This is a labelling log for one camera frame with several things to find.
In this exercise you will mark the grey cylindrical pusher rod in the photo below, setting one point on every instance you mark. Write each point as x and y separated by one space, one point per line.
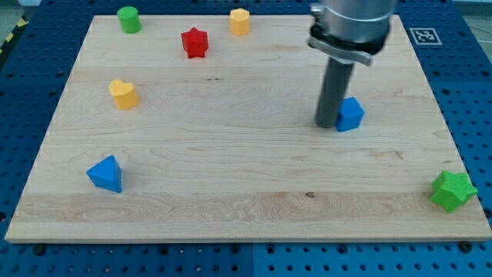
334 87

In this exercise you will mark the blue cube block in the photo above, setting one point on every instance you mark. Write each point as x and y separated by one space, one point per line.
350 115

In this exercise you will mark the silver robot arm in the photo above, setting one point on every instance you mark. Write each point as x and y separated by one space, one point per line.
349 32

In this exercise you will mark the wooden board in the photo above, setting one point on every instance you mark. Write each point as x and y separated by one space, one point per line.
224 148

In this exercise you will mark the white fiducial marker tag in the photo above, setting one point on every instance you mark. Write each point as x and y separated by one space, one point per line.
425 36

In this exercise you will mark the yellow hexagon block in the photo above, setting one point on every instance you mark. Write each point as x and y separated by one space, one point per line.
239 21

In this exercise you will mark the red star block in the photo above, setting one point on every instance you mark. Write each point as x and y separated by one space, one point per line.
195 43

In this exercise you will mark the green star block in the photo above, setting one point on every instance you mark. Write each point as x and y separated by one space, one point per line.
452 190

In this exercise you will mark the green cylinder block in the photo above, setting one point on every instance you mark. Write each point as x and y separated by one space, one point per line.
128 18

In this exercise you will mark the yellow heart block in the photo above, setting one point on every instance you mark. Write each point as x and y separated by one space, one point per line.
124 94

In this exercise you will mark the blue triangle block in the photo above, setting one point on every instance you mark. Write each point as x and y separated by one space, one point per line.
106 175

